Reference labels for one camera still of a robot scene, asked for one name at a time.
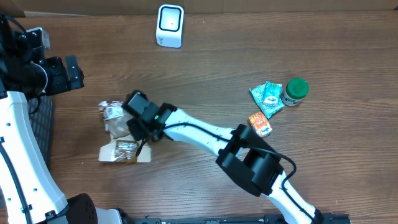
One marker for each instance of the brown paper bread bag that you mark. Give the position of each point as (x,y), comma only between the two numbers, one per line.
(122,146)

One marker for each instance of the white barcode scanner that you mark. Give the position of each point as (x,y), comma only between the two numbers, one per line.
(169,27)

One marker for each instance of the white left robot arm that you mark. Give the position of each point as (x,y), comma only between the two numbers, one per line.
(29,190)

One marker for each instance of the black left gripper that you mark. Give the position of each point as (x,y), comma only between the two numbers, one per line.
(62,74)

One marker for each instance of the orange tissue packet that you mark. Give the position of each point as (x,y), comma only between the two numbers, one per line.
(260,124)

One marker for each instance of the small teal tissue packet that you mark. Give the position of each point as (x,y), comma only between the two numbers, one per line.
(272,92)

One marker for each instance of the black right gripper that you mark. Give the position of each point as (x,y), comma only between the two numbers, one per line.
(142,133)

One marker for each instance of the grey plastic mesh basket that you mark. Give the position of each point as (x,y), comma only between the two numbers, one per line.
(42,125)

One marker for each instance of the teal snack packet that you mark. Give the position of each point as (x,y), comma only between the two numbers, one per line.
(257,94)

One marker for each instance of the green lid jar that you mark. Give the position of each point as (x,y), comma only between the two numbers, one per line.
(296,90)

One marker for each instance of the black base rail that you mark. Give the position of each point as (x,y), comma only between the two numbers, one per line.
(329,218)

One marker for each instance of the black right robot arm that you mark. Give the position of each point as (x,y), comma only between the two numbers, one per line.
(244,157)

